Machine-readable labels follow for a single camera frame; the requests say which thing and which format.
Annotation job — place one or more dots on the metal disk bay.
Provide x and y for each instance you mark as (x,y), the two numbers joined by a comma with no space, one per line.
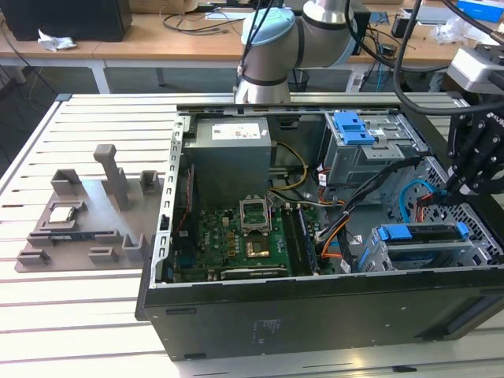
(370,252)

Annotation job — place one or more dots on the hard disk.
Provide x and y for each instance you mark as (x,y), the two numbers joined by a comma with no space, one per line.
(397,232)

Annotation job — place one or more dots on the grey power supply unit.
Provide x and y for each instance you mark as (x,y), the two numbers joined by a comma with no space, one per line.
(228,169)

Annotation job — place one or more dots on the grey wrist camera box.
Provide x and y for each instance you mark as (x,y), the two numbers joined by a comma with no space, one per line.
(468,69)

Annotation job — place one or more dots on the silver CPU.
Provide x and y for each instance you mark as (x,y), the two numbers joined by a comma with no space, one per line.
(61,215)

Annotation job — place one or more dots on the RAM stick with blue label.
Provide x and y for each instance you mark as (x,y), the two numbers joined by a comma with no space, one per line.
(73,236)

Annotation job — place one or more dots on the wooden desk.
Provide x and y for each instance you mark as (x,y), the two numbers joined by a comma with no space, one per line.
(157,43)

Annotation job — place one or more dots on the black pen cup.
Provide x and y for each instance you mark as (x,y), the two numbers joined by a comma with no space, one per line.
(401,27)

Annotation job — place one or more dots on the black box on desk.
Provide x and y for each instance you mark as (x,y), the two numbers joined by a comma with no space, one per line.
(361,35)

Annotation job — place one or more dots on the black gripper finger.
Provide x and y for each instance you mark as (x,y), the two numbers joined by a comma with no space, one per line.
(466,149)
(488,177)

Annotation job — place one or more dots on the grey parts rack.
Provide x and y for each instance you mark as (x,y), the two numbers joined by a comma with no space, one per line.
(94,204)

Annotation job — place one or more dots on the black computer tower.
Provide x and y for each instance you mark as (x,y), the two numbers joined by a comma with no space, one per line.
(71,19)

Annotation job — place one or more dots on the clear plastic bag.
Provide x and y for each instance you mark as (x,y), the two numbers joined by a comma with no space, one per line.
(445,31)

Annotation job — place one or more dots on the blue drive latch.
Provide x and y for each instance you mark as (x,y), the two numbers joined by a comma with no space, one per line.
(352,130)

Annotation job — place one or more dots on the green motherboard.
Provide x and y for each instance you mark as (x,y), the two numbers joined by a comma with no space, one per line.
(214,236)

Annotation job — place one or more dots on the crumpled white paper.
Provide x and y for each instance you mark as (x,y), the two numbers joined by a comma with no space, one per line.
(55,41)

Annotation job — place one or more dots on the black mesh waste bin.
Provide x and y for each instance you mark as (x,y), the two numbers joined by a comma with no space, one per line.
(298,80)

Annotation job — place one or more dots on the black graphics card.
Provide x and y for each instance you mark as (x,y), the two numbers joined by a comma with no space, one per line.
(252,273)

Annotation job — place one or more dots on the blue cardboard box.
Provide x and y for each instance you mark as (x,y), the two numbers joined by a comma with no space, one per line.
(480,8)

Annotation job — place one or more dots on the grey metal drive cage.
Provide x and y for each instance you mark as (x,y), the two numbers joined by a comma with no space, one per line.
(346,161)

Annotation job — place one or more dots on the black open PC case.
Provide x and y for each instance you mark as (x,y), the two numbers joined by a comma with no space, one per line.
(315,315)

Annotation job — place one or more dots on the white power strip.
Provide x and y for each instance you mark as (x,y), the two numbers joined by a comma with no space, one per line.
(356,82)

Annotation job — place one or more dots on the CPU socket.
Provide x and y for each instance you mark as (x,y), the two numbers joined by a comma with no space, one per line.
(254,216)

